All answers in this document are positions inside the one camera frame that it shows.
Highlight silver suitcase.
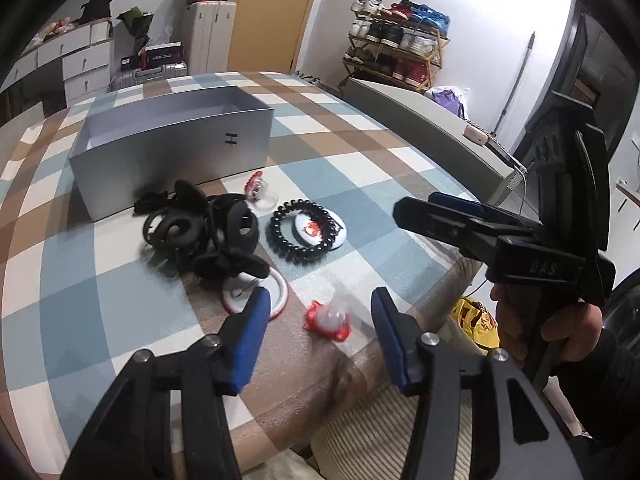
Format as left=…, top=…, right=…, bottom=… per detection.
left=109, top=61, right=189, bottom=94

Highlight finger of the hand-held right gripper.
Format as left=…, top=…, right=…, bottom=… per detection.
left=393, top=197, right=534, bottom=261
left=428, top=191, right=544, bottom=234

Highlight pile of snack packets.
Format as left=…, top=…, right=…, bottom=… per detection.
left=34, top=16, right=82, bottom=44

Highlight rows of shoes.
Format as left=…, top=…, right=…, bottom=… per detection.
left=349, top=0, right=451, bottom=86

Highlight dark flower bouquet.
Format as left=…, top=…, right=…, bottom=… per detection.
left=116, top=7, right=155, bottom=54

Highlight person's right forearm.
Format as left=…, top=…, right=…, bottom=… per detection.
left=562, top=327, right=640, bottom=480

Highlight purple bag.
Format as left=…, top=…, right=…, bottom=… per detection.
left=429, top=86, right=471, bottom=119

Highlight grey mop pole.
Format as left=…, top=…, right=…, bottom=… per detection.
left=492, top=31, right=536, bottom=137

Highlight black hair claw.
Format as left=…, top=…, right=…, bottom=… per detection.
left=142, top=207, right=208, bottom=261
left=192, top=245, right=271, bottom=281
left=205, top=192, right=261, bottom=256

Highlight person's beige corduroy trousers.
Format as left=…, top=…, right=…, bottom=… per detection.
left=245, top=305, right=501, bottom=480

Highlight round white badge red print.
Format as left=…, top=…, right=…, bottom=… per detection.
left=294, top=207, right=347, bottom=251

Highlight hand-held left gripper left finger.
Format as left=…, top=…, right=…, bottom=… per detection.
left=60, top=286, right=272, bottom=480

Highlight black bead bracelet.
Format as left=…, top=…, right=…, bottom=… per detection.
left=269, top=200, right=337, bottom=266

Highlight white cable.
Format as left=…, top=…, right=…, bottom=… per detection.
left=499, top=159, right=529, bottom=207

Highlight pink case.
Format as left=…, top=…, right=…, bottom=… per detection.
left=462, top=122, right=491, bottom=146

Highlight flat black red box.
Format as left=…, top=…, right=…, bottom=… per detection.
left=137, top=42, right=186, bottom=71

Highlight yellow bag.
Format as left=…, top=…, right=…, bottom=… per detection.
left=450, top=296, right=501, bottom=357

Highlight wooden door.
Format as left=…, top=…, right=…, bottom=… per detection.
left=227, top=0, right=328, bottom=73

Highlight wooden shoe rack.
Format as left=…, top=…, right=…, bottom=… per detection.
left=341, top=6, right=452, bottom=95

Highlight grey cardboard box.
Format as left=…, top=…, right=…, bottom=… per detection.
left=69, top=85, right=273, bottom=223

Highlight small black hair clip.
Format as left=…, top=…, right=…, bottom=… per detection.
left=132, top=189, right=173, bottom=216

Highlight person's right hand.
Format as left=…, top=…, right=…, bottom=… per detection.
left=491, top=284, right=607, bottom=367

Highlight white dresser with drawers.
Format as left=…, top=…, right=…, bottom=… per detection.
left=0, top=17, right=114, bottom=107

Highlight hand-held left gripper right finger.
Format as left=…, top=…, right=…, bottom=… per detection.
left=370, top=286, right=586, bottom=480

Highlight white suitcase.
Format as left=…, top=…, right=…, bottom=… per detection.
left=181, top=0, right=239, bottom=76

